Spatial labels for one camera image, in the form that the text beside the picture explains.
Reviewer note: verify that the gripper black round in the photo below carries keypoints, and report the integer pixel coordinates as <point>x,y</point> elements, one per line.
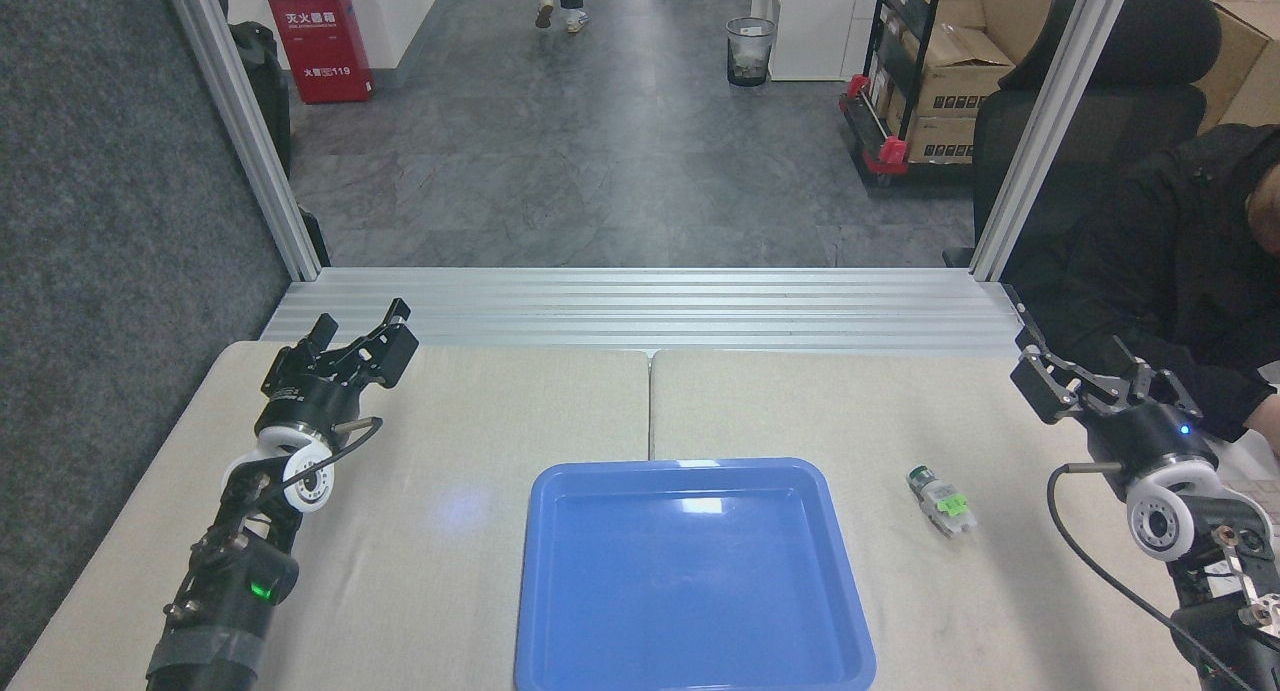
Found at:
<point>1155,439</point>
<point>312,396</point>

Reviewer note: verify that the white green switch part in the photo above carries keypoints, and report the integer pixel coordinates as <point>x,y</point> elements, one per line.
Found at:
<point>940,499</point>

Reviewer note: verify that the blue plastic tray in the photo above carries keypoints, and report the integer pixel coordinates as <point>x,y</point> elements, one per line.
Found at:
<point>690,581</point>

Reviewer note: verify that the person's hand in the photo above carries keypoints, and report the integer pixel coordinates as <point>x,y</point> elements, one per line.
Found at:
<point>1265,426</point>

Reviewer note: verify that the seated person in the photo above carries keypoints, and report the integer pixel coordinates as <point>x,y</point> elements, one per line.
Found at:
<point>1180,261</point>

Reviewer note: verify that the grey felt partition panel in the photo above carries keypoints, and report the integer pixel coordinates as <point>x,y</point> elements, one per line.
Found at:
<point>110,271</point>

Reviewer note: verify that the black equipment case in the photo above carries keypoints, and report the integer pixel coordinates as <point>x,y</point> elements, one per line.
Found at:
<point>262,81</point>

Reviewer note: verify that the black office chair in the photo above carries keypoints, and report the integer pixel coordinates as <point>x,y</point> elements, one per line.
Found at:
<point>1110,101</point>

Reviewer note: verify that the small printed cardboard box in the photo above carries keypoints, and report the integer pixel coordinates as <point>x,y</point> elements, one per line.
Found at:
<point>940,139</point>

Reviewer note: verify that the red fire extinguisher box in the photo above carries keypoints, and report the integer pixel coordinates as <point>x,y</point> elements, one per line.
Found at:
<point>318,41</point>

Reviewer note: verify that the open cardboard box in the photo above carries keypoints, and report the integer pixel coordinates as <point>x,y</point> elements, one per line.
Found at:
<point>955,76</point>

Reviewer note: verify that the black cart with red corners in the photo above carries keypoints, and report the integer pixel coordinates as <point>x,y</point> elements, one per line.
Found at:
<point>880,121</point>

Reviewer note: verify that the large plain cardboard box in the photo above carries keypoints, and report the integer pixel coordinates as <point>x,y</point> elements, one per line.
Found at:
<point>1245,56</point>
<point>1030,6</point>

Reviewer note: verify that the white cabinet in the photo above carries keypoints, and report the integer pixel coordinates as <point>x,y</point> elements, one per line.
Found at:
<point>810,21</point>

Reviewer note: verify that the black mesh waste bin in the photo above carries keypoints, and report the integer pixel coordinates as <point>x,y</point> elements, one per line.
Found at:
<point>750,53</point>

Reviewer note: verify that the black bracket strip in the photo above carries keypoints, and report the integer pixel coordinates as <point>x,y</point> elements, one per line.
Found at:
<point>1022,316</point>

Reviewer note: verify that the silver aluminium post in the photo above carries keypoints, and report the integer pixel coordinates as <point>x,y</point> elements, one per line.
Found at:
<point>240,121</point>
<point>1050,121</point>

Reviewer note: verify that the ribbed aluminium rail platform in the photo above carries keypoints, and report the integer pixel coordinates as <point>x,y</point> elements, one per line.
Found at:
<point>650,311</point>

